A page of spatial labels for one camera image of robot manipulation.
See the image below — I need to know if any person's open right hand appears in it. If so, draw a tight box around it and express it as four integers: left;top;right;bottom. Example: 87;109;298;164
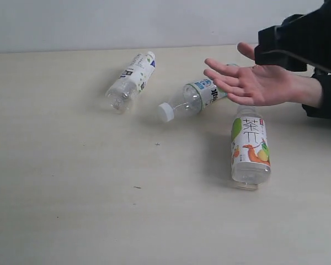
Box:
204;59;323;108

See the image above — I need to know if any white cap green label bottle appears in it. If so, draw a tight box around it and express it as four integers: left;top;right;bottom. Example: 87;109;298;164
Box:
157;77;227;123

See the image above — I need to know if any tea bottle camel label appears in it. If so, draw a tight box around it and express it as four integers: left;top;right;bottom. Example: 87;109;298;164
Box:
231;105;271;190

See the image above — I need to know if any white blue label bottle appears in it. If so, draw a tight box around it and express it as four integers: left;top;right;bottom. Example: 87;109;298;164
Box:
105;51;156;113

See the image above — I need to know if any black sleeved forearm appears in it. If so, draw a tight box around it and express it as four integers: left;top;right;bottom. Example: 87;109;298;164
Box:
302;73;331;120

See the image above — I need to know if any black robot arm with cable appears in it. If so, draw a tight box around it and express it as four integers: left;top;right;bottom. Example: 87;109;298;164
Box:
254;1;331;73

